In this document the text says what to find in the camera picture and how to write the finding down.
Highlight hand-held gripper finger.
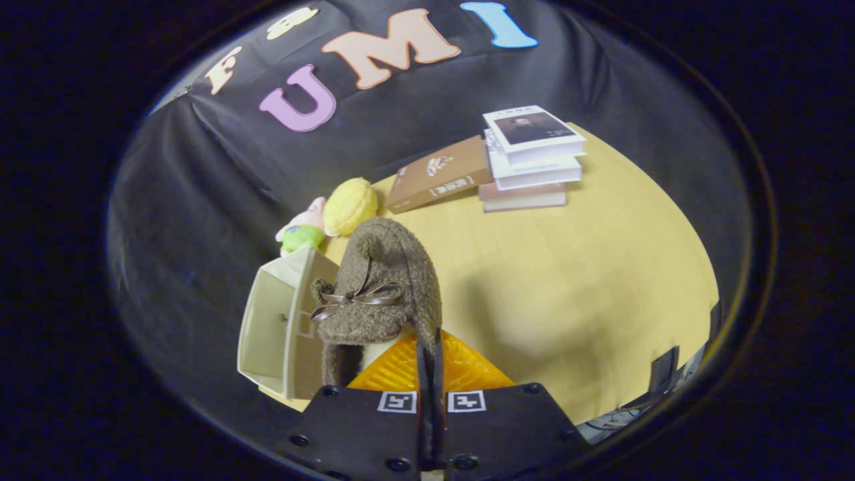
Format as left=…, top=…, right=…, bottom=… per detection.
left=433, top=329, right=592, bottom=481
left=277, top=331, right=432, bottom=481

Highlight brown fuzzy shoe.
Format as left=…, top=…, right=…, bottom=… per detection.
left=311, top=217, right=443, bottom=388

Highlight beige fabric storage box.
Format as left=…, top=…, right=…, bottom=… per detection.
left=237, top=247, right=341, bottom=402

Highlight black equipment box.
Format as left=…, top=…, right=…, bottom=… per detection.
left=649, top=346, right=681, bottom=396

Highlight pink and green plush toy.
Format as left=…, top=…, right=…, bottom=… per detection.
left=275, top=197, right=328, bottom=258

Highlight yellow round plush toy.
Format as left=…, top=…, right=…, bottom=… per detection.
left=323, top=177, right=378, bottom=236

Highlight pale pink book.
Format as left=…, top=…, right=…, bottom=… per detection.
left=478, top=182, right=567, bottom=213

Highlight brown book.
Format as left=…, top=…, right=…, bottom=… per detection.
left=385, top=135, right=494, bottom=214

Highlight black backdrop cloth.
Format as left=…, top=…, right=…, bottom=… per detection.
left=107, top=0, right=755, bottom=428

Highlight white book with portrait cover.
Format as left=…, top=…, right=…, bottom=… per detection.
left=482, top=105, right=587, bottom=164

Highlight grey cables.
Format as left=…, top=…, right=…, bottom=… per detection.
left=582, top=403, right=647, bottom=440

